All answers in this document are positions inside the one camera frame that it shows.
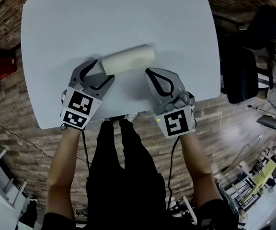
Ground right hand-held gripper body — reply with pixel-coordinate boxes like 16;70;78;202
153;91;197;139

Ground black office chair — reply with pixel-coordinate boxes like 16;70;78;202
220;5;276;105

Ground yellow-green chair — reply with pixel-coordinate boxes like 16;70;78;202
247;161;276;201

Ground beige curved plastic housing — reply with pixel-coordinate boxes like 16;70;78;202
101;43;156;78

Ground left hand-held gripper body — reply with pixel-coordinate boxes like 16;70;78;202
60;81;104;130

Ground person's black trousers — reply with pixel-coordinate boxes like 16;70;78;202
85;118;167;230

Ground person's left forearm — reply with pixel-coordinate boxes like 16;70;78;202
47;126;83;221

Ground person's right white shoe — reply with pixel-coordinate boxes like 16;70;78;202
126;111;138;123

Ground person's right forearm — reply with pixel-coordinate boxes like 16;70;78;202
180;134;225;210

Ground person's dark shirt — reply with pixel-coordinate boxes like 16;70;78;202
41;197;239;230

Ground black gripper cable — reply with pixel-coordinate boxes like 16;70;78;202
80;128;92;172
166;137;181;210

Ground black floor cable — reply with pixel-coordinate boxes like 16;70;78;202
0;121;55;159

